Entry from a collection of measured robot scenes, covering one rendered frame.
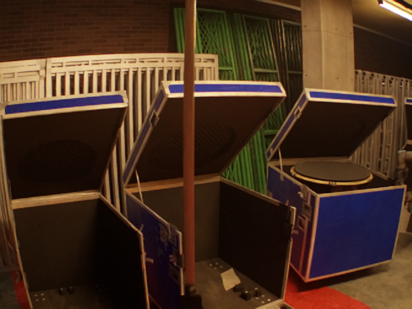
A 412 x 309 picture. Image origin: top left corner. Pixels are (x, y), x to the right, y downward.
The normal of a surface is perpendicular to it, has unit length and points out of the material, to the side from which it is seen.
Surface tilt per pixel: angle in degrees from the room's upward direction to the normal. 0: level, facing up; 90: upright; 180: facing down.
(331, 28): 90
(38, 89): 87
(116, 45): 90
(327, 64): 90
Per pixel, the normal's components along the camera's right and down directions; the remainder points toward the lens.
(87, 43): 0.56, 0.18
